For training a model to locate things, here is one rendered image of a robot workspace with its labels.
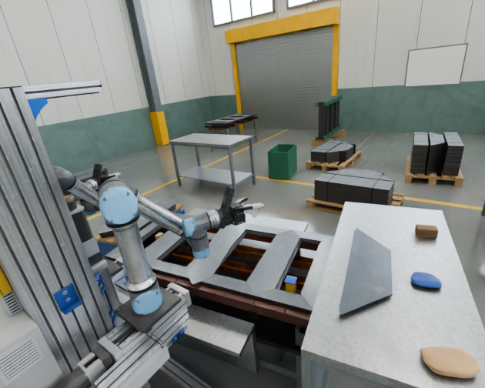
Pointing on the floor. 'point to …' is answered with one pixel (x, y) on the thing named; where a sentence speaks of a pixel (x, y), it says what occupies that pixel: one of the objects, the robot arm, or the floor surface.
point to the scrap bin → (282, 161)
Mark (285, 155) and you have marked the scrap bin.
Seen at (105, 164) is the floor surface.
